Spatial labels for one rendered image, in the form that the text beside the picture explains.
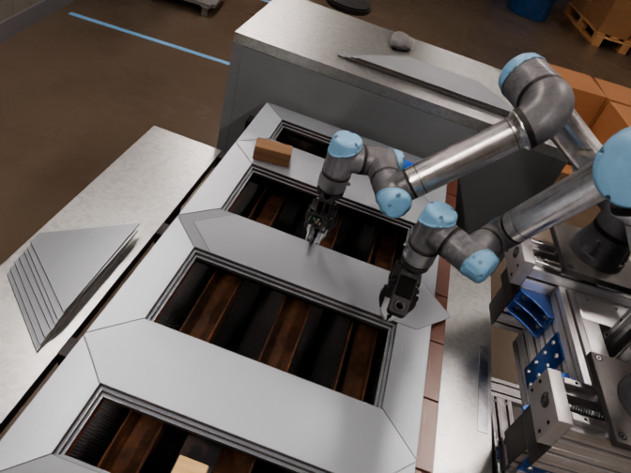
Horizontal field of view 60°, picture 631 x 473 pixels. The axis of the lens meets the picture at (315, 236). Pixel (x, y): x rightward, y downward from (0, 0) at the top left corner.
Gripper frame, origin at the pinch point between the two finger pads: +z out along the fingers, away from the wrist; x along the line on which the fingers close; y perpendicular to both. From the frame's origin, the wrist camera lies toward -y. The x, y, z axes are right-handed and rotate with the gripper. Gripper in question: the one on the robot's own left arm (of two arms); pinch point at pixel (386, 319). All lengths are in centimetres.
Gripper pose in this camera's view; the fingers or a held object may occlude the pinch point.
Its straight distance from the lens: 140.6
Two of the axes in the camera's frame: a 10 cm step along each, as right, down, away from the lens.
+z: -2.5, 7.3, 6.3
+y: 2.4, -5.9, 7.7
